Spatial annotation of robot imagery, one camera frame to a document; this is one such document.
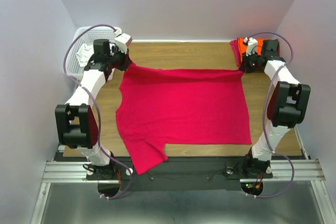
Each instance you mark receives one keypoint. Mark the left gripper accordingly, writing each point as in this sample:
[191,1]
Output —
[126,61]

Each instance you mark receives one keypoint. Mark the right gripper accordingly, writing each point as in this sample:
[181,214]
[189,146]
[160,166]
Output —
[244,66]

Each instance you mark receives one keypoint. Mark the pink red t-shirt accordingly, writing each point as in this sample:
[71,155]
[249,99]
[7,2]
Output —
[180,106]

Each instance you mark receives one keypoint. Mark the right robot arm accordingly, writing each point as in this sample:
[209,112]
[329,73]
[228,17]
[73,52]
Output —
[286,102]

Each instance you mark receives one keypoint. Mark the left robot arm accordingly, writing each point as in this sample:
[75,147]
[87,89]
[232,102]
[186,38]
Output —
[77,126]

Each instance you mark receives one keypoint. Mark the folded orange t-shirt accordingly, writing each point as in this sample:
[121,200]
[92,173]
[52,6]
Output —
[242,48]

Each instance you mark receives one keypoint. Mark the folded dark red t-shirt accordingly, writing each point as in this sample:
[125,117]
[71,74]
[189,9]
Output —
[235,51]

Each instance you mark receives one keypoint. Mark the white crumpled t-shirt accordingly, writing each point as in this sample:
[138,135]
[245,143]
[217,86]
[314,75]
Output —
[83,54]

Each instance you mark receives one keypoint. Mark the white plastic basket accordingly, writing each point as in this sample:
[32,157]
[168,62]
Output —
[72,65]

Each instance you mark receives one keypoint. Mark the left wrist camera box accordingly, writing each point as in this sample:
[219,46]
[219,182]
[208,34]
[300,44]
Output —
[122,41]

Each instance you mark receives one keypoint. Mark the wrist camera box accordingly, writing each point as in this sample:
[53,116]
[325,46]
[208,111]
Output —
[122,41]
[251,44]

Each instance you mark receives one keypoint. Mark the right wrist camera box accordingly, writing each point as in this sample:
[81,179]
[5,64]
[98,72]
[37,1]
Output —
[251,44]

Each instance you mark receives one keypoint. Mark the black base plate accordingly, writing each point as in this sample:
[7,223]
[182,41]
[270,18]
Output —
[178,174]

